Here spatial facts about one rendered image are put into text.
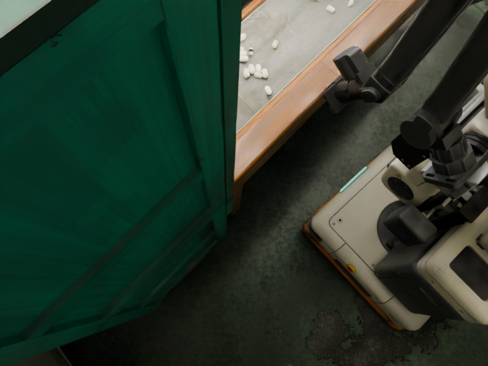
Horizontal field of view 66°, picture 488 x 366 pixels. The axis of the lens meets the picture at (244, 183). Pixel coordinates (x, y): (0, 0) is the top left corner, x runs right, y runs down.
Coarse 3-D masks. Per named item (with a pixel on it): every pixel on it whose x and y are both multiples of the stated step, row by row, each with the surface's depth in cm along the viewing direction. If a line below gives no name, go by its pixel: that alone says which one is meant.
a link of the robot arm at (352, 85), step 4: (352, 80) 89; (356, 80) 90; (352, 84) 91; (356, 84) 90; (360, 84) 88; (348, 88) 92; (352, 88) 91; (356, 88) 90; (348, 92) 93; (352, 92) 91; (356, 92) 90; (352, 96) 92; (356, 96) 91; (360, 96) 90; (356, 100) 93; (360, 100) 93
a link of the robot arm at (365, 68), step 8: (352, 48) 87; (360, 48) 85; (336, 56) 91; (344, 56) 86; (352, 56) 85; (360, 56) 86; (336, 64) 89; (344, 64) 87; (352, 64) 86; (360, 64) 86; (368, 64) 86; (344, 72) 88; (352, 72) 88; (360, 72) 86; (368, 72) 86; (344, 80) 91; (360, 80) 86; (360, 88) 87; (368, 88) 83; (368, 96) 84; (376, 96) 82
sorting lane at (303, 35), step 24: (288, 0) 146; (336, 0) 147; (360, 0) 147; (264, 24) 143; (288, 24) 143; (312, 24) 144; (336, 24) 144; (264, 48) 140; (288, 48) 141; (312, 48) 141; (240, 72) 137; (288, 72) 138; (240, 96) 135; (264, 96) 135; (240, 120) 133
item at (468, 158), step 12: (456, 144) 78; (468, 144) 81; (432, 156) 84; (444, 156) 80; (456, 156) 79; (468, 156) 79; (480, 156) 81; (432, 168) 86; (444, 168) 81; (456, 168) 80; (468, 168) 80; (432, 180) 84; (444, 180) 81; (456, 180) 80
